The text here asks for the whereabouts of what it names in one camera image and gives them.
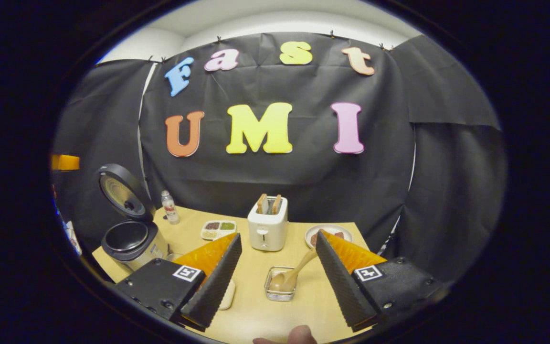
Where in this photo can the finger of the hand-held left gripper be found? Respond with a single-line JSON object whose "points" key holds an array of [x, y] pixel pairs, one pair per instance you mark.
{"points": [[65, 162]]}

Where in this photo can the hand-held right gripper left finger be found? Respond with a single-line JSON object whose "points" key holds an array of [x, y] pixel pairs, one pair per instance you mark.
{"points": [[217, 286]]}

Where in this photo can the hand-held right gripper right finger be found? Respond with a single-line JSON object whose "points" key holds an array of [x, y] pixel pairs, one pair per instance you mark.
{"points": [[342, 286]]}

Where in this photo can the wooden spoon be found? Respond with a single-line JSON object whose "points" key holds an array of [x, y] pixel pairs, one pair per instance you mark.
{"points": [[284, 282]]}

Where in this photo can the black rice cooker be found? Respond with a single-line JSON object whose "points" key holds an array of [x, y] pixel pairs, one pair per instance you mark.
{"points": [[127, 236]]}

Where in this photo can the white divided spice dish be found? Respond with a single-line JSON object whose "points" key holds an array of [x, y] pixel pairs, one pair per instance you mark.
{"points": [[217, 230]]}

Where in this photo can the white round plate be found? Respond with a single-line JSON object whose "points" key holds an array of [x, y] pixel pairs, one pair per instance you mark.
{"points": [[330, 229]]}

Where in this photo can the white toaster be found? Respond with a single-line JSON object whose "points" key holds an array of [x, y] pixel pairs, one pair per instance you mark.
{"points": [[268, 231]]}

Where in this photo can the small clear water bottle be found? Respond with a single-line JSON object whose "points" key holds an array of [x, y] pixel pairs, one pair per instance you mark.
{"points": [[171, 210]]}

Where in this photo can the toast slice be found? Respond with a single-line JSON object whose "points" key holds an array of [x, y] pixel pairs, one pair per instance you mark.
{"points": [[261, 203], [276, 204]]}

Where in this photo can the black backdrop cloth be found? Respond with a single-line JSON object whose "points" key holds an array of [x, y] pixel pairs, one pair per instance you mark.
{"points": [[303, 177]]}

